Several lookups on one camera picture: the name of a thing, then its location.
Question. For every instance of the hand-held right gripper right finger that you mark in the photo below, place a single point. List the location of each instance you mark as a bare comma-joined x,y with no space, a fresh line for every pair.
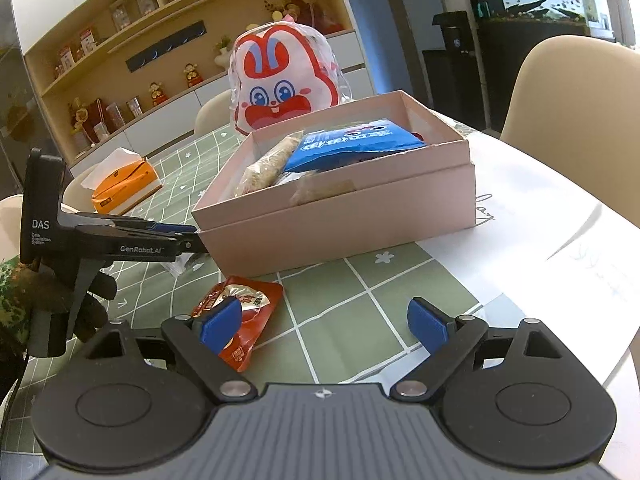
427,325

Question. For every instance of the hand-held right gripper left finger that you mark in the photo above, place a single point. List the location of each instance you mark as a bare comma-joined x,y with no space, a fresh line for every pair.
220,325

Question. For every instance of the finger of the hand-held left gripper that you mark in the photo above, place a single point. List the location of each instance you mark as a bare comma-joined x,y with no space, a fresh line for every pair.
190,244
172,228

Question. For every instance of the clear plastic snack packet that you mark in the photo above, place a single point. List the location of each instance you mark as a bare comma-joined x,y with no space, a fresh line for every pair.
185,265

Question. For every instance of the small red snack packet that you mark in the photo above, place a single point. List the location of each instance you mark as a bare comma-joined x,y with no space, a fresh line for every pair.
250,310

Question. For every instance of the wafer roll packet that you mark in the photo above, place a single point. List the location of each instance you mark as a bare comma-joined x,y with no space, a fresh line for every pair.
265,165

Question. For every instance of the pink cardboard box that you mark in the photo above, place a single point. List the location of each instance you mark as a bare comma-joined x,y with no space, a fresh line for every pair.
350,230

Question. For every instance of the beige cereal bar packet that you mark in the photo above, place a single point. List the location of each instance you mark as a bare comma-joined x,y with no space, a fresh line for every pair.
320,190

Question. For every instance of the blue snack packet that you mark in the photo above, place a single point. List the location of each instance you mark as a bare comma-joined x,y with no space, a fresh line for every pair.
350,147

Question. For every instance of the large red snack packet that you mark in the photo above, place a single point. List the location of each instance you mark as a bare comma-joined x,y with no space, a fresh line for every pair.
417,136

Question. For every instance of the person's left forearm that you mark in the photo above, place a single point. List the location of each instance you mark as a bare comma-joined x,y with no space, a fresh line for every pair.
12,310

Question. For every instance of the person's left hand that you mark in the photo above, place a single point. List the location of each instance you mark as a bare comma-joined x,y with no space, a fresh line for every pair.
97,292

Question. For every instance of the beige chair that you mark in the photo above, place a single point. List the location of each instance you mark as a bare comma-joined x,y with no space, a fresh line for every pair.
212,112
575,100
80,182

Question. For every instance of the orange tissue box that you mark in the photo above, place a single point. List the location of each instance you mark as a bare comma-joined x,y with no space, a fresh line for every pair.
122,185

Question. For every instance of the green checked tablecloth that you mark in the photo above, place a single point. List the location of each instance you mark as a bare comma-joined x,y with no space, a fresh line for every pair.
350,305

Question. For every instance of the yellow flower ornament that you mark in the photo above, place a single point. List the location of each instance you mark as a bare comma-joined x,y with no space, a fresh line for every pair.
79,117

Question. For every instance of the metallic cup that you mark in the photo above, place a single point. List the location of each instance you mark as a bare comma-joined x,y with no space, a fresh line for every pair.
110,119
134,109

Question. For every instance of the dark glass door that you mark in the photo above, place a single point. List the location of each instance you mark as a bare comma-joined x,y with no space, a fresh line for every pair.
20,85

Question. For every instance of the white paper mat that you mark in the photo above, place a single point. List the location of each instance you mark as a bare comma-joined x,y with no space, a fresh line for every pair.
550,270

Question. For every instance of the red gold figurine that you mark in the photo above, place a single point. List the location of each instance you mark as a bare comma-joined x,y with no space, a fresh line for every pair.
158,95
192,76

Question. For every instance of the rabbit face plastic bag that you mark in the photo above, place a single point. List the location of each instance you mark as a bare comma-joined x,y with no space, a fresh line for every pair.
280,85

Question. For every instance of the white vase with flowers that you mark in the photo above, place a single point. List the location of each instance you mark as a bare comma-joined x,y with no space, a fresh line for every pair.
225,55

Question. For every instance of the black water dispenser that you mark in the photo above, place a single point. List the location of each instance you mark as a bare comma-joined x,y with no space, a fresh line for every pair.
452,70

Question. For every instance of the black fish tank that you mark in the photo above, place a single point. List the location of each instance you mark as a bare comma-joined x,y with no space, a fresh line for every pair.
530,10

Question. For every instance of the wooden wall shelf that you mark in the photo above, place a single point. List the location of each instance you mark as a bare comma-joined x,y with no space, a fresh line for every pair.
100,25

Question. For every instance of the black wall rack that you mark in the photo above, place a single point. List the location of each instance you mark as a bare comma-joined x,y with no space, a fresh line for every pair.
165,45

